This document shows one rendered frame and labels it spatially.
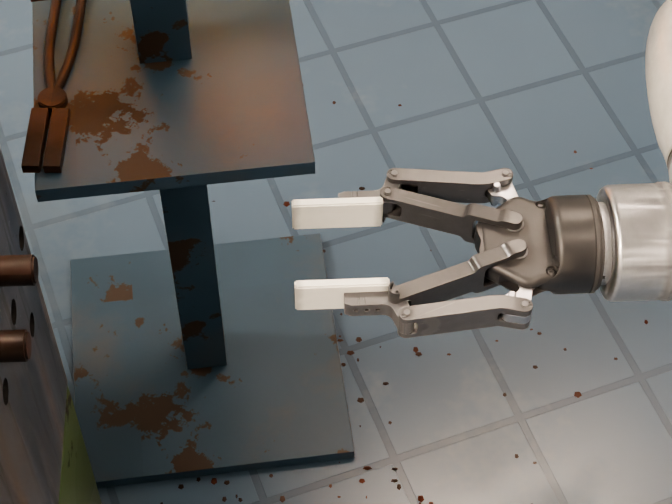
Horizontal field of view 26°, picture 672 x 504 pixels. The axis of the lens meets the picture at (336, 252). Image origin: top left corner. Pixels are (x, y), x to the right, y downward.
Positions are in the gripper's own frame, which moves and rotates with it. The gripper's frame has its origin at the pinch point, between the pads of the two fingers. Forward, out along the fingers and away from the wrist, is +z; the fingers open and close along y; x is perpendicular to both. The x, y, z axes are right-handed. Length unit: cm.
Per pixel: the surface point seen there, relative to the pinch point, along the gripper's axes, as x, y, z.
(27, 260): -11.6, 8.8, 25.5
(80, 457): -64, 18, 29
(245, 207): -100, 83, 11
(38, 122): -31, 41, 30
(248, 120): -32, 42, 7
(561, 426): -100, 40, -36
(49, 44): -31, 53, 30
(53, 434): -47, 12, 29
